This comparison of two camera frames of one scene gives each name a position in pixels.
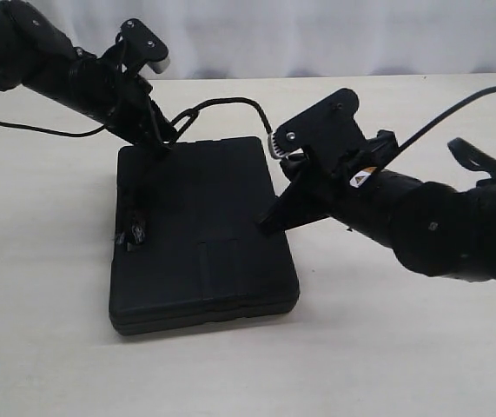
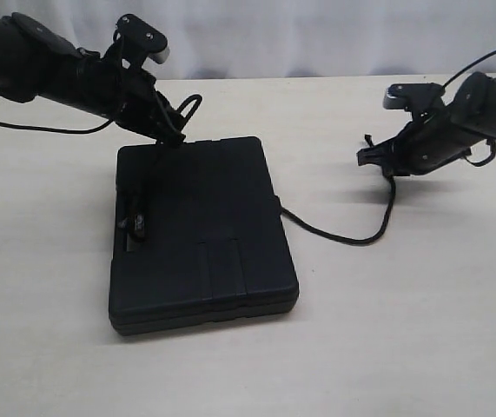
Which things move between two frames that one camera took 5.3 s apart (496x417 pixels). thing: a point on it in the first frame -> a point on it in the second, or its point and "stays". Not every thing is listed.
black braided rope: (135, 232) -> (196, 105)
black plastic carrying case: (206, 260) stays
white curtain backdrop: (309, 38) stays
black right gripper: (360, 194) -> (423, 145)
